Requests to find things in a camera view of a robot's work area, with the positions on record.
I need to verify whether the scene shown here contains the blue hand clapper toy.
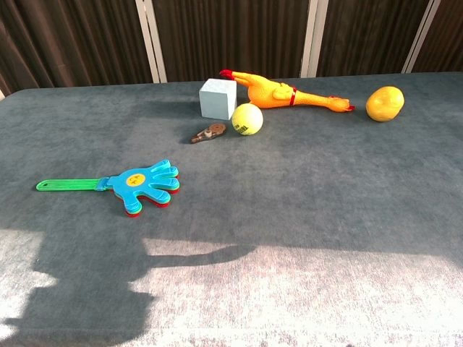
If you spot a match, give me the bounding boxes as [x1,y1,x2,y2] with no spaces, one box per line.
[35,159,181,219]

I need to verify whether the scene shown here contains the small brown wooden tool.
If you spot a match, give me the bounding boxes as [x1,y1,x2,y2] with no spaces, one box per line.
[190,123,227,145]

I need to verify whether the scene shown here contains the yellow-green tennis ball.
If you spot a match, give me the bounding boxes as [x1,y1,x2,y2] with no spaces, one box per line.
[231,103,264,137]

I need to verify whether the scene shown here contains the blue-grey table cloth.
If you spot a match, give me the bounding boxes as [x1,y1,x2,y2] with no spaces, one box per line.
[0,72,463,347]

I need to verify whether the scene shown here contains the light blue foam cube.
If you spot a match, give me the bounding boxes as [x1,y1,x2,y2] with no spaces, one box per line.
[198,78,238,121]

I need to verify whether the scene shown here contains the yellow rubber chicken toy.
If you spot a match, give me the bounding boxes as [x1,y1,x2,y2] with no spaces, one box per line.
[218,69,356,113]

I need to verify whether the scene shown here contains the dark brown pleated curtain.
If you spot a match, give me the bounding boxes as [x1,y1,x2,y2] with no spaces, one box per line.
[151,0,311,82]
[412,0,463,74]
[0,0,153,95]
[316,0,433,77]

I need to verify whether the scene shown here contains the yellow squishy lemon ball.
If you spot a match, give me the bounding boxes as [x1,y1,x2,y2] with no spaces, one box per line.
[365,85,405,123]

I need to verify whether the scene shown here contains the white partition frame post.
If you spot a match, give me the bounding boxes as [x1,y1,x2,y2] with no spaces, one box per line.
[300,0,329,79]
[401,0,442,74]
[135,0,168,84]

